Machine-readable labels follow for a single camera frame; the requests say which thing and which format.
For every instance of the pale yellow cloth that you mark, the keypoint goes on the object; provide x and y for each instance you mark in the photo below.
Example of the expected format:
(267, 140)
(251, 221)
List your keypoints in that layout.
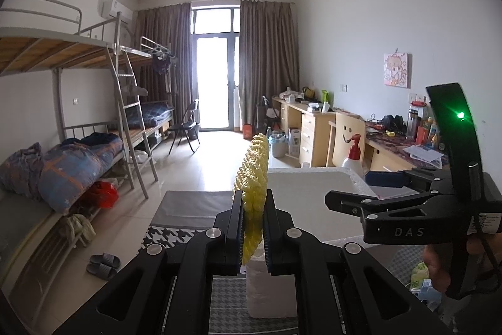
(80, 229)

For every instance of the light wooden desk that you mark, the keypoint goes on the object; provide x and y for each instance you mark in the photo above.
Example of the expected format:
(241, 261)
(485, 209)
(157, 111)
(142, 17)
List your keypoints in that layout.
(310, 123)
(388, 154)

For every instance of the green paper bag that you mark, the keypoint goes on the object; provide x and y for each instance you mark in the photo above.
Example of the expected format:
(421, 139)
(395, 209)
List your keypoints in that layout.
(326, 96)

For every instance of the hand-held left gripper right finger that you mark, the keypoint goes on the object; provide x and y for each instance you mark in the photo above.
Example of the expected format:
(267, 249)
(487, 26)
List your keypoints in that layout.
(269, 229)

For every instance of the blue plaid quilt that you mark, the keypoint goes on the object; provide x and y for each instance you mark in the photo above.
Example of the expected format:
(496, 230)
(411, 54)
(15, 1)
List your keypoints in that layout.
(74, 170)

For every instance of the glass balcony door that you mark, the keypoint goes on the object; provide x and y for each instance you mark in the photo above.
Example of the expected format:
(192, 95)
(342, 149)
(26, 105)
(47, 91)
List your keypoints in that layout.
(213, 76)

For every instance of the yellow green plastic bag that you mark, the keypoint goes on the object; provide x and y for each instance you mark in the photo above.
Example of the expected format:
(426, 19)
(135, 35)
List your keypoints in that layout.
(419, 274)

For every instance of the dark drinking bottle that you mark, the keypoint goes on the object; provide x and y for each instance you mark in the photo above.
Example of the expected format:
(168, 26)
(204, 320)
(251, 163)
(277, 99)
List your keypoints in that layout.
(413, 125)

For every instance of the cluster of toiletry bottles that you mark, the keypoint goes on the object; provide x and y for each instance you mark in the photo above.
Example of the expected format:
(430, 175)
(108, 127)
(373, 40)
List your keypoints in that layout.
(429, 131)

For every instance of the yellow knitted toy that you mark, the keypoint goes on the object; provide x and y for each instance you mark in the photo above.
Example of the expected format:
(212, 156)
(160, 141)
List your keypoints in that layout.
(255, 170)

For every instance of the grey slipper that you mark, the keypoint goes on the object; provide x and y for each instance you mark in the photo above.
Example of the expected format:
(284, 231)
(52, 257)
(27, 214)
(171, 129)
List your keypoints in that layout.
(106, 260)
(100, 271)

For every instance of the white wall socket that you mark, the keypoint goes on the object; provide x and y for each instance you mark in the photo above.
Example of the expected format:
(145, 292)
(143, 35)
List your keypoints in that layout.
(417, 97)

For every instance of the brown curtain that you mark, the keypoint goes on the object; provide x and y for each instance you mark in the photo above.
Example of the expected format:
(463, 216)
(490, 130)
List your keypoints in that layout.
(268, 56)
(164, 52)

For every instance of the pink cartoon wall picture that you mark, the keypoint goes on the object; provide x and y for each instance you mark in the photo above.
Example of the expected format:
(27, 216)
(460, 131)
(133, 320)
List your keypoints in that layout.
(397, 70)

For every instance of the black folding chair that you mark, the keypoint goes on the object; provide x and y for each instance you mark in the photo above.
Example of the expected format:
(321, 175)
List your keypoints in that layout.
(184, 127)

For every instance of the dark blue folded bedding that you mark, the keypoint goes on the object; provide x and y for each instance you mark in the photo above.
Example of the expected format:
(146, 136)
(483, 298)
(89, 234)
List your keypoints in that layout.
(153, 113)

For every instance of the person's right hand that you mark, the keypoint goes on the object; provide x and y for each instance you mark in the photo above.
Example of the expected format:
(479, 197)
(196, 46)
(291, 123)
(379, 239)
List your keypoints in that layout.
(437, 264)

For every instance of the red plastic bag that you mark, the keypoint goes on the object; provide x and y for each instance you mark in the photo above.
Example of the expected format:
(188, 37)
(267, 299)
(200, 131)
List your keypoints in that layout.
(102, 195)

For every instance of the purple crumpled bedding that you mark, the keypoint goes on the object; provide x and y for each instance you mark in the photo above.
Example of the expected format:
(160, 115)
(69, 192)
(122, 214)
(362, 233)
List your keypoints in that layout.
(19, 170)

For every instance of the black headphones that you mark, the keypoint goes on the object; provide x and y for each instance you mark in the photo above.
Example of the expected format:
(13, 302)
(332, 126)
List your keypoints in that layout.
(394, 122)

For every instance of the dark hanging clothes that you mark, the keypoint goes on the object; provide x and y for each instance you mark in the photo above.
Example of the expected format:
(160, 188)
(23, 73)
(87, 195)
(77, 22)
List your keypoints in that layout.
(160, 66)

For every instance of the grey trash bin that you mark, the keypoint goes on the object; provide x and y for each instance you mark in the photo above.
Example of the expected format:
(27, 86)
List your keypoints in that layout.
(278, 146)

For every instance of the grey metal bed ladder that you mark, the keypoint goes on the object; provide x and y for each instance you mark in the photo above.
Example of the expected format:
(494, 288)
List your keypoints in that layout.
(127, 111)

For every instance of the white air conditioner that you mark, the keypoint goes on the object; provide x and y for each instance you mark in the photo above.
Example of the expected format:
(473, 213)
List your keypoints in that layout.
(115, 9)

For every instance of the white foam block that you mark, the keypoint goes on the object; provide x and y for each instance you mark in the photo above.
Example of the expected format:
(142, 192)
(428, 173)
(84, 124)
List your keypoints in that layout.
(270, 292)

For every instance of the white paper booklet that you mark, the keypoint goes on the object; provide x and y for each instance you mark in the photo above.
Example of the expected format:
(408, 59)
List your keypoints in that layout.
(423, 153)

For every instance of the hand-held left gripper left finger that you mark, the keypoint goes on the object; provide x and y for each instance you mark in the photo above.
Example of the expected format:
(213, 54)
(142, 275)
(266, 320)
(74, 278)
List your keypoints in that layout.
(237, 229)

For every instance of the white carton blue print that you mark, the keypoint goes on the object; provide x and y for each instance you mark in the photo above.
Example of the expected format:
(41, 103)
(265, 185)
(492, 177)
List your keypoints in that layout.
(294, 142)

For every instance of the wooden chair with smiley face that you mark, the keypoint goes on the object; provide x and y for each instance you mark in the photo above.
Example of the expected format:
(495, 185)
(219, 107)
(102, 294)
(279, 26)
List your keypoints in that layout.
(345, 135)

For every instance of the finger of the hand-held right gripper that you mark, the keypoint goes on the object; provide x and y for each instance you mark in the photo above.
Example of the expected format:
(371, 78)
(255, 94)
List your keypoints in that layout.
(382, 178)
(353, 203)

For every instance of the small orange box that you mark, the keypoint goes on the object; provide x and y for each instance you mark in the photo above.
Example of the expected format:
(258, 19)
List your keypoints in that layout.
(248, 131)

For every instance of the black white houndstooth blanket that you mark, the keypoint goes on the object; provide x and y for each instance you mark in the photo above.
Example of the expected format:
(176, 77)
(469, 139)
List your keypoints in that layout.
(188, 209)

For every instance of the dark suitcase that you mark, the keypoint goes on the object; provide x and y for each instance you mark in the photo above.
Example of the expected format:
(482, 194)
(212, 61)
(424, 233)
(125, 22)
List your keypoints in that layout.
(262, 117)

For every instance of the grey metal bunk bed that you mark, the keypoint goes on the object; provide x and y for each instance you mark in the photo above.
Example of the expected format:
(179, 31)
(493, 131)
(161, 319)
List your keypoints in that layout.
(47, 48)
(145, 52)

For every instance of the white pump bottle red top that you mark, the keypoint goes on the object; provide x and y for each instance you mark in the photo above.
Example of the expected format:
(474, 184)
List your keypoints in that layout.
(353, 158)

